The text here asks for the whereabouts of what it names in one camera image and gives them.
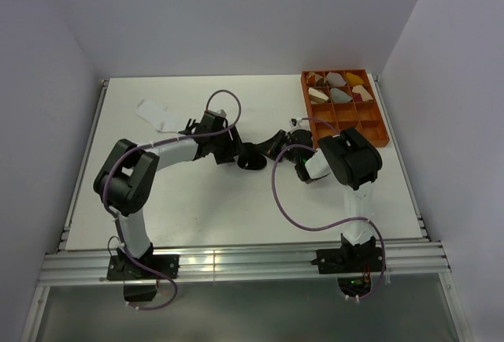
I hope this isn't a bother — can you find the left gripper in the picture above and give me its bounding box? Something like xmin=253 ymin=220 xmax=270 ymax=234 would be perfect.
xmin=209 ymin=125 xmax=248 ymax=165

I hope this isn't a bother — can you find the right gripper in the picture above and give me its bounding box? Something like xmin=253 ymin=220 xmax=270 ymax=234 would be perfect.
xmin=254 ymin=129 xmax=301 ymax=165

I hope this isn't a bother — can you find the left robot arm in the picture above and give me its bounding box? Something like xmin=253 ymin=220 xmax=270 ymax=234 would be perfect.
xmin=93 ymin=110 xmax=246 ymax=278

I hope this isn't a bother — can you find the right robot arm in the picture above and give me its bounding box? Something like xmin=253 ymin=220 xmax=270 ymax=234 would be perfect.
xmin=271 ymin=127 xmax=385 ymax=271

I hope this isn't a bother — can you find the white brown rolled sock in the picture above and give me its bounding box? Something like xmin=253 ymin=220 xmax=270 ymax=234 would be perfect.
xmin=308 ymin=87 xmax=330 ymax=104

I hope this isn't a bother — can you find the brown orange rolled sock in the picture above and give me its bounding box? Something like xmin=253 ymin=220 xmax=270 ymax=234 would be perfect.
xmin=306 ymin=71 xmax=327 ymax=87

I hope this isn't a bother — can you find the grey teal rolled sock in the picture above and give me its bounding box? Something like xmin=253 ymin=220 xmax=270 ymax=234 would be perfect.
xmin=330 ymin=87 xmax=353 ymax=103

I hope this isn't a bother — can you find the orange compartment tray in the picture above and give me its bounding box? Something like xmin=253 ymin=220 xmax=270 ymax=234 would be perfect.
xmin=301 ymin=69 xmax=390 ymax=147

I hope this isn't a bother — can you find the grey white rolled sock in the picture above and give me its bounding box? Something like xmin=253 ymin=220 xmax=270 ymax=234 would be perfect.
xmin=325 ymin=72 xmax=347 ymax=87

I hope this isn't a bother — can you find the pink maroon rolled sock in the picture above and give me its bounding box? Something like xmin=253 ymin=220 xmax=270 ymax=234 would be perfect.
xmin=351 ymin=85 xmax=374 ymax=102

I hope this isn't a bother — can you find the yellow rolled sock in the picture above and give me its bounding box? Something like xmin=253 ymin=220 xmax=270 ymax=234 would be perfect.
xmin=346 ymin=72 xmax=365 ymax=87

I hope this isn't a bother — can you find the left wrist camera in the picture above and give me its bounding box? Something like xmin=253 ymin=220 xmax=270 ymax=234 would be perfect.
xmin=205 ymin=110 xmax=227 ymax=119

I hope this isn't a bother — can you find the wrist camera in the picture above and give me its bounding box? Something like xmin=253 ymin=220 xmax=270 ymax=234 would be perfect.
xmin=205 ymin=110 xmax=227 ymax=119
xmin=289 ymin=117 xmax=305 ymax=130

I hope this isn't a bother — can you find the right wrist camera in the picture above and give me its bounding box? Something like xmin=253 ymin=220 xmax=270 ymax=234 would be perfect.
xmin=289 ymin=117 xmax=305 ymax=130

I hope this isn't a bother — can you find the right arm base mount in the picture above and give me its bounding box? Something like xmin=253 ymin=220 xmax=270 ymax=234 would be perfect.
xmin=310 ymin=247 xmax=384 ymax=274

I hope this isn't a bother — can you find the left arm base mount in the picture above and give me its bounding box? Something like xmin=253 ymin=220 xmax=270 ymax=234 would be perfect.
xmin=106 ymin=255 xmax=180 ymax=281

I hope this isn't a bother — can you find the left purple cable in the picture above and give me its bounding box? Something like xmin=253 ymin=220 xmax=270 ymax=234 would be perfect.
xmin=102 ymin=89 xmax=243 ymax=311

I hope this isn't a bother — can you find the aluminium front rail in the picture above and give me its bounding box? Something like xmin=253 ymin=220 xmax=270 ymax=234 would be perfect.
xmin=37 ymin=240 xmax=451 ymax=287

